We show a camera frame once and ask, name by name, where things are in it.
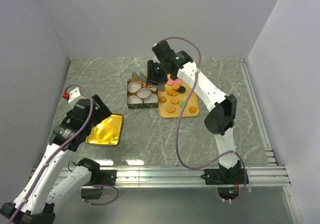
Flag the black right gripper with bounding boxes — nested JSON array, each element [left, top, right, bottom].
[[145, 60, 168, 87]]

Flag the metal tongs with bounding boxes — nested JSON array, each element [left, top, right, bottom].
[[131, 72, 166, 92]]

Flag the round orange chip cookie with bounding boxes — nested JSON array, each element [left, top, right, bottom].
[[171, 83, 180, 91]]

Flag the green cookie tin box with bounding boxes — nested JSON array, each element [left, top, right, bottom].
[[126, 79, 159, 109]]

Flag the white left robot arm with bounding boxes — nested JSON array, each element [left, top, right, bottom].
[[0, 93, 112, 223]]

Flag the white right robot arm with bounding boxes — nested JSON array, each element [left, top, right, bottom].
[[146, 39, 247, 184]]

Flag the pink round cookie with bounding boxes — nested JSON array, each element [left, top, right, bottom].
[[167, 79, 174, 86]]

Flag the black round cookie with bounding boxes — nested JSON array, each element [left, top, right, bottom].
[[177, 86, 186, 94]]

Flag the gold cookie tray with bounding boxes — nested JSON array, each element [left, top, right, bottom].
[[158, 75, 200, 118]]

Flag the gold tin lid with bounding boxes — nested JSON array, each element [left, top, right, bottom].
[[85, 113, 123, 146]]

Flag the green round cookie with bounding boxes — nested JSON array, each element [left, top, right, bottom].
[[178, 100, 186, 108]]

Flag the round tan sandwich cookie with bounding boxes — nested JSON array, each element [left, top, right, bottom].
[[166, 105, 176, 113]]

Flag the flower shaped brown cookie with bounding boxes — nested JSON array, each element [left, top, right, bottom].
[[189, 106, 197, 114]]

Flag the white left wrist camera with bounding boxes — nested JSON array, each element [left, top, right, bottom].
[[62, 87, 82, 105]]

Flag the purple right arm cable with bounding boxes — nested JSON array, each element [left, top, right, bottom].
[[156, 37, 250, 204]]

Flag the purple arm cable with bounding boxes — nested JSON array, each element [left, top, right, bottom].
[[7, 83, 120, 222], [156, 37, 250, 204]]

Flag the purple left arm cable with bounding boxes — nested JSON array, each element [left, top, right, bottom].
[[7, 83, 120, 222]]

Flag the aluminium mounting rail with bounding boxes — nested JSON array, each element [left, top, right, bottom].
[[100, 166, 291, 188]]

